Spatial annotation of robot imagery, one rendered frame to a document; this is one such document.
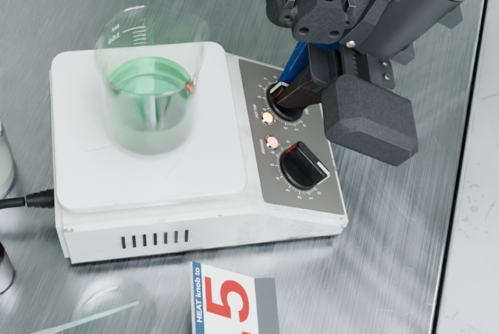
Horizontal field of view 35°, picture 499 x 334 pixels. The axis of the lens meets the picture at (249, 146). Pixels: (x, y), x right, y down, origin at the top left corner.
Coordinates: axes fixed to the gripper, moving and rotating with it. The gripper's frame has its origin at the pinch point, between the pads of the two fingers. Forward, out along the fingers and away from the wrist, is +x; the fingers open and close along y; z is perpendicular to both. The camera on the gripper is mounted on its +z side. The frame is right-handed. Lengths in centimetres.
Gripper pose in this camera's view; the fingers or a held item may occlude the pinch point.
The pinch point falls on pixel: (310, 72)
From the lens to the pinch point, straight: 56.4
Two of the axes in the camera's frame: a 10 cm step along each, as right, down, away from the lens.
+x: -5.6, 4.7, 6.8
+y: 0.3, 8.3, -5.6
